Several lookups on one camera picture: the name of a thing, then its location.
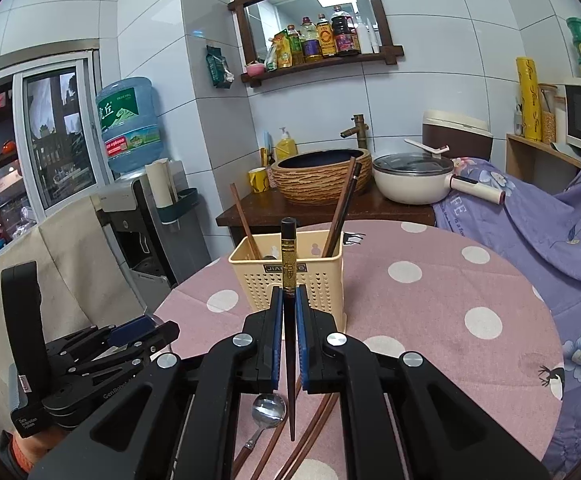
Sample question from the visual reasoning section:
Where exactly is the beige cloth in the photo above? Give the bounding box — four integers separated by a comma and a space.
0, 195, 146, 341

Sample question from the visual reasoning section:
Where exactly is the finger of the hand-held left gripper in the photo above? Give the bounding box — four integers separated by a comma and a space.
45, 316, 181, 367
53, 352, 158, 401

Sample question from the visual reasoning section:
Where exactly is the sliding glass window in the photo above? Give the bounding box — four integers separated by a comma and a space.
0, 50, 114, 261

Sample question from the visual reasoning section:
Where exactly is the white pot with lid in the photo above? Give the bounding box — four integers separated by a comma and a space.
372, 152, 505, 207

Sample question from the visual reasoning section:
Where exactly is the grey water dispenser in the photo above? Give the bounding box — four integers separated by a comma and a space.
98, 172, 211, 288

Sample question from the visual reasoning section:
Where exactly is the green wall packet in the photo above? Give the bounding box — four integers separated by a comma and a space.
205, 45, 234, 90

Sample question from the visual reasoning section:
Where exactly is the brown and white rice cooker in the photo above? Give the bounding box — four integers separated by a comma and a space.
422, 109, 494, 163

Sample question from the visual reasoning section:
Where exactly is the dark soy sauce bottle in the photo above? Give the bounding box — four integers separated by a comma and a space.
331, 6, 362, 57

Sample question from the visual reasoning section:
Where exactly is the yellow roll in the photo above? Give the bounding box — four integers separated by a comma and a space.
515, 56, 544, 143

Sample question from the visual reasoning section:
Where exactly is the glass jar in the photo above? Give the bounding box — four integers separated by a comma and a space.
538, 83, 566, 145

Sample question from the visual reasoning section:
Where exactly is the person's left forearm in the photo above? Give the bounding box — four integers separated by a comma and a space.
0, 422, 71, 480

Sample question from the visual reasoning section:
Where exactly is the brass faucet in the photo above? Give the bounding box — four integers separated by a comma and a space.
341, 114, 371, 151

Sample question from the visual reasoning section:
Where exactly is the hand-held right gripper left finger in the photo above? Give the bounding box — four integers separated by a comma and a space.
30, 284, 286, 480

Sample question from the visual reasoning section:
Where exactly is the light wooden shelf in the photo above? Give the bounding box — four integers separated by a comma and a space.
505, 133, 581, 196

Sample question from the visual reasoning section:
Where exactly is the brown wooden chopstick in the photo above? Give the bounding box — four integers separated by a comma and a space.
229, 183, 262, 261
273, 395, 329, 480
283, 395, 339, 480
321, 156, 356, 257

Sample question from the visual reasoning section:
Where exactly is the yellow seasoning packet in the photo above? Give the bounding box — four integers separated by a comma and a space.
269, 30, 291, 70

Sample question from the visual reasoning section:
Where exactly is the wooden handle steel spoon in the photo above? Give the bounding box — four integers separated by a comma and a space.
230, 393, 288, 480

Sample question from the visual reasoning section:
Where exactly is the wooden framed mirror shelf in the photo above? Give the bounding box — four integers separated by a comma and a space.
228, 0, 405, 87

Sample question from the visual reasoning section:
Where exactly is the white rice paddle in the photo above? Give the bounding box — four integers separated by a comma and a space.
403, 137, 449, 156

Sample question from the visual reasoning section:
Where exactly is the pink polka dot tablecloth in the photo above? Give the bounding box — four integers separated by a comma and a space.
153, 220, 566, 480

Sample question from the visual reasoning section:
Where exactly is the purple floral blanket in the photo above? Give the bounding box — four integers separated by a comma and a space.
433, 156, 581, 478

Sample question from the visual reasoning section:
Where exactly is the yellow mug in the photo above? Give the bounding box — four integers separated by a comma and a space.
248, 166, 271, 194

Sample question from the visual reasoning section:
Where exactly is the woven pattern wash basin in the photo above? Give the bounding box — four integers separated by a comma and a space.
269, 147, 374, 206

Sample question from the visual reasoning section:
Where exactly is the amber sauce bottle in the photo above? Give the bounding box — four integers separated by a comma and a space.
315, 14, 339, 58

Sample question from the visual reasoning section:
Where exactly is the yellow soap pump bottle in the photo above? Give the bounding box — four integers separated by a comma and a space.
275, 126, 299, 161

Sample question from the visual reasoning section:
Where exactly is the teal cup holder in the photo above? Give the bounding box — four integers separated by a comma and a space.
158, 187, 204, 226

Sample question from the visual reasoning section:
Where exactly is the paper cup tube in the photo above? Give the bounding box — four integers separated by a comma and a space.
144, 157, 186, 208

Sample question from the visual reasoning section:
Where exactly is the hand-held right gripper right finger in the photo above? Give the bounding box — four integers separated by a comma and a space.
295, 284, 546, 480

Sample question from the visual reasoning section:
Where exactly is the cream plastic utensil holder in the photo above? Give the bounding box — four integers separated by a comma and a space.
228, 234, 346, 331

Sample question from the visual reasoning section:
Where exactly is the blue water bottle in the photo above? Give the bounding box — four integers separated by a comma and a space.
95, 76, 164, 176

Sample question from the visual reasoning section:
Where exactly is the purple label oil bottle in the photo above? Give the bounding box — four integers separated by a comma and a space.
299, 17, 321, 63

